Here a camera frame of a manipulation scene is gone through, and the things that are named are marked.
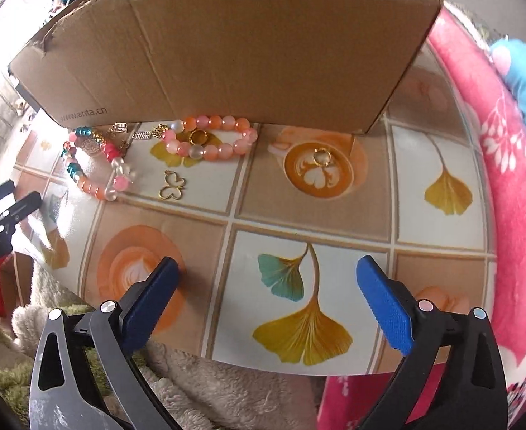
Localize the ginkgo print tablecloth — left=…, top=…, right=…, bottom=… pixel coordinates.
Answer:
left=10, top=22, right=499, bottom=377

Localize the multicolour bead bracelet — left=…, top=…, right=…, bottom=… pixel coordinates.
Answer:
left=61, top=126, right=135, bottom=202

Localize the orange pink bead bracelet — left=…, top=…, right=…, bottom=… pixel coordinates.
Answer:
left=158, top=115, right=258, bottom=161

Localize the pink floral blanket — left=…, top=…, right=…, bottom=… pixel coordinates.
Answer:
left=323, top=9, right=526, bottom=430

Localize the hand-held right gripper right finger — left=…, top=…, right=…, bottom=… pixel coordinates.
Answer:
left=355, top=254, right=510, bottom=430

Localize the gold butterfly pendant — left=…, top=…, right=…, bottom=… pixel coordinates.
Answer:
left=158, top=170, right=187, bottom=201

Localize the cardboard box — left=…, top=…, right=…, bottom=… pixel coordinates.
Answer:
left=9, top=0, right=444, bottom=136

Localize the grey patterned pillow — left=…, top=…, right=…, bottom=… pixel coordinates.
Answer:
left=442, top=2, right=510, bottom=50

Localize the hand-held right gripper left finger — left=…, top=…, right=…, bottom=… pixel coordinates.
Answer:
left=29, top=256, right=181, bottom=430

